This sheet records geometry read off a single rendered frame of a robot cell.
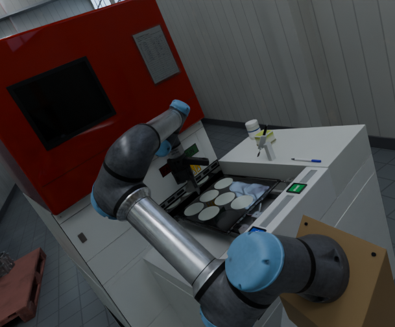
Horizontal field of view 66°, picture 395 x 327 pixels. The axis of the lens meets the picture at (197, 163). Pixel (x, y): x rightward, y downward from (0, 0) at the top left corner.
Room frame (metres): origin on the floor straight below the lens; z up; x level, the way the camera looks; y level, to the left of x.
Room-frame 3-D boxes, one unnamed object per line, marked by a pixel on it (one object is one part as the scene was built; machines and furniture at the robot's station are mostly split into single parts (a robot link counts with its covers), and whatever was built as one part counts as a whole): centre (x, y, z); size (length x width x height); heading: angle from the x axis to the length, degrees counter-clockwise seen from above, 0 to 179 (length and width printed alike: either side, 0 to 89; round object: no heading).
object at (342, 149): (1.35, -0.42, 0.89); 0.62 x 0.35 x 0.14; 33
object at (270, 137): (1.44, -0.37, 1.00); 0.07 x 0.07 x 0.07; 23
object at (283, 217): (0.89, -0.19, 0.89); 0.55 x 0.09 x 0.14; 123
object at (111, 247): (1.31, 0.24, 1.02); 0.81 x 0.03 x 0.40; 123
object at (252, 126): (1.60, -0.37, 1.01); 0.07 x 0.07 x 0.10
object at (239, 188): (1.23, -0.05, 0.90); 0.34 x 0.34 x 0.01; 33
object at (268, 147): (1.27, -0.31, 1.03); 0.06 x 0.04 x 0.13; 33
